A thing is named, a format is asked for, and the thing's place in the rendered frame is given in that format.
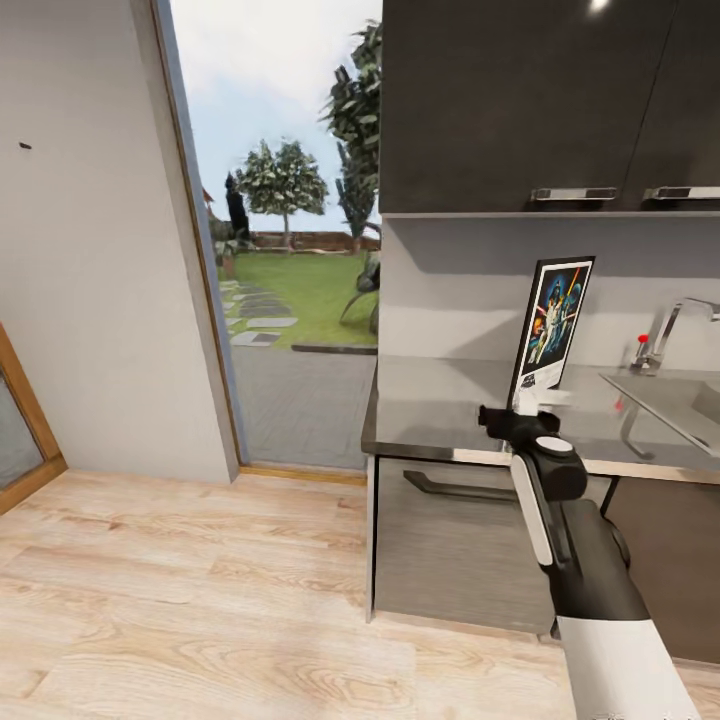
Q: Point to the drop in sink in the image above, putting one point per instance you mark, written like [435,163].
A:
[690,406]

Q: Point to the poster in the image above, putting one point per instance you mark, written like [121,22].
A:
[555,301]

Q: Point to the door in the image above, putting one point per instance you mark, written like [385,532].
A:
[29,454]

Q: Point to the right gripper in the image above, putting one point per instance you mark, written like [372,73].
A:
[503,424]

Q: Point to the cabinet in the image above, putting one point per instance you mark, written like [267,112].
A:
[550,109]

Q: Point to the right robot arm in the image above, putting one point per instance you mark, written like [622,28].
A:
[618,666]

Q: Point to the fixed window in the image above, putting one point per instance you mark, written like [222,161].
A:
[276,111]

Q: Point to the dishwasher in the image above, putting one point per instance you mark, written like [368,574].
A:
[453,544]

